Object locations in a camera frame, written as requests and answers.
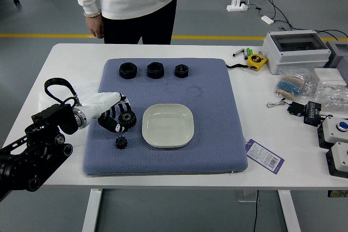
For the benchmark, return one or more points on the metal bracket under table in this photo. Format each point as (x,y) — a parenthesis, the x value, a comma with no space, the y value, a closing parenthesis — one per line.
(243,196)

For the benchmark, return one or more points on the black terminal module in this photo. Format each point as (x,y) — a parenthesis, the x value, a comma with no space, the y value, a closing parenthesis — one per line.
(312,115)

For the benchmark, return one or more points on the purple barcode tag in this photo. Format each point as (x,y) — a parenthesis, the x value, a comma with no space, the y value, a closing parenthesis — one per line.
(263,156)

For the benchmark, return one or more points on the white table leg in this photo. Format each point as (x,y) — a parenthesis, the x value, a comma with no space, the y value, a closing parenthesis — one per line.
(289,210)
(92,210)

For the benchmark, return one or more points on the white square dish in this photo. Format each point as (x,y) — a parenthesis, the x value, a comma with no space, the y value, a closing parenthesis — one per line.
(168,128)

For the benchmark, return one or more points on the large black hex nut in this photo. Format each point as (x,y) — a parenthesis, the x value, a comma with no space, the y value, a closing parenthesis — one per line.
(123,73)
(151,72)

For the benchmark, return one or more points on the white electrical enclosure box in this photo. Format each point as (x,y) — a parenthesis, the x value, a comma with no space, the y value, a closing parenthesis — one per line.
(293,58)

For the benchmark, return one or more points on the blue-grey quilted cushion mat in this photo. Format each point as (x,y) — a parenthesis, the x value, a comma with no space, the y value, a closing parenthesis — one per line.
(174,90)

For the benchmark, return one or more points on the clear bag of small parts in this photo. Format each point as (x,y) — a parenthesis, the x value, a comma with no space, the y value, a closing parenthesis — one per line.
(331,93)

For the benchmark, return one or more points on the small black gear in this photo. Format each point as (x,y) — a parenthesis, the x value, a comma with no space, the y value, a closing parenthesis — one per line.
(121,144)

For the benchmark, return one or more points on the push button box blue button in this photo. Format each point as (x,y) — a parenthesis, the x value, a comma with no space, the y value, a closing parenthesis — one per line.
(331,131)

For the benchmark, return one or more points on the person's right hand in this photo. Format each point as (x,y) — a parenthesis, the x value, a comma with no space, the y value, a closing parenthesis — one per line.
(95,27)

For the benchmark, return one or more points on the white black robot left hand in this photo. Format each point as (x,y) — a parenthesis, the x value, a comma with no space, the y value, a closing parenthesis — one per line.
(100,103)

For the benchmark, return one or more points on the white power adapter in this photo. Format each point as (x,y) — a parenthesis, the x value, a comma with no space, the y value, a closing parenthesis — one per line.
(267,20)

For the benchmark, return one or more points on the small white carton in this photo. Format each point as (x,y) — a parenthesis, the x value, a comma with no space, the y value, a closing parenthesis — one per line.
(329,75)

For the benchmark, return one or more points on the bag of blue resistors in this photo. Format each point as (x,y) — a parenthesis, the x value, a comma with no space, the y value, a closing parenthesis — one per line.
(291,85)

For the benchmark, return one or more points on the white power strip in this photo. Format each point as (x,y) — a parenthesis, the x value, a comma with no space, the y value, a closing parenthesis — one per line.
(236,7)

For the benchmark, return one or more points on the grey plastic box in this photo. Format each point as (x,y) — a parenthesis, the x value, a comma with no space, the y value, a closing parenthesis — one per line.
(340,58)

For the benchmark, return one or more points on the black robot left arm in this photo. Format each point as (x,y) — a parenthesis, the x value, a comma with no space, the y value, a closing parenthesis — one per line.
(40,134)

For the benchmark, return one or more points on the big black gear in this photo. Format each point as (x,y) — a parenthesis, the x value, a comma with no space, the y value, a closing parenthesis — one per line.
(131,123)

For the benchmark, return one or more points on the white black push button box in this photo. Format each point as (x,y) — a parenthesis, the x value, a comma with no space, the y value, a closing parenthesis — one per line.
(340,158)

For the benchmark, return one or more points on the small black hex nut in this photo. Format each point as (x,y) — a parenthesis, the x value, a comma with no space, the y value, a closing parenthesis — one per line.
(178,73)

